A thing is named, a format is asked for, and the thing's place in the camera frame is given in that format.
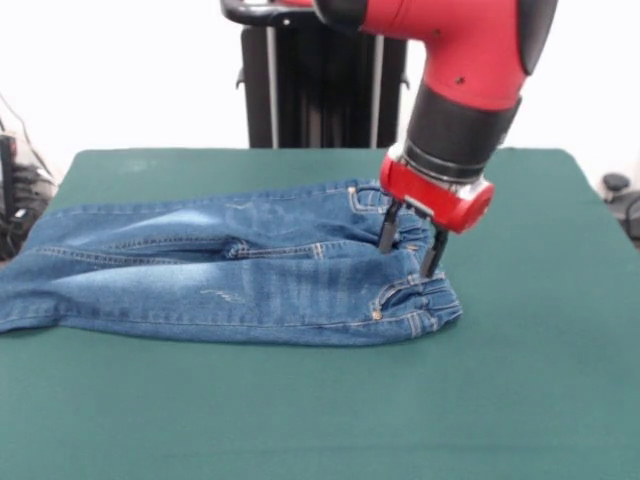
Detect black robot pedestal stand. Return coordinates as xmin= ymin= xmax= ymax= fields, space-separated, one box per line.
xmin=219 ymin=0 xmax=426 ymax=150

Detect blue denim jeans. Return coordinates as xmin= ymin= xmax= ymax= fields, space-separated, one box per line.
xmin=0 ymin=178 xmax=464 ymax=350

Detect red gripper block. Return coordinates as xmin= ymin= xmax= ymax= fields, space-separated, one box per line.
xmin=377 ymin=143 xmax=497 ymax=279

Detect black electronics box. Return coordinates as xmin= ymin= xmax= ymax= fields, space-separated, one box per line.
xmin=0 ymin=133 xmax=19 ymax=217

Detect black chair base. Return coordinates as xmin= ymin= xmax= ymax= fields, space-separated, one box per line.
xmin=602 ymin=172 xmax=640 ymax=249

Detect black cable bundle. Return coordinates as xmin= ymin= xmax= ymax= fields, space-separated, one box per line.
xmin=0 ymin=162 xmax=55 ymax=261

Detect dark green table cloth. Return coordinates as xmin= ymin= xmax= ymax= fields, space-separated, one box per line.
xmin=0 ymin=147 xmax=640 ymax=480

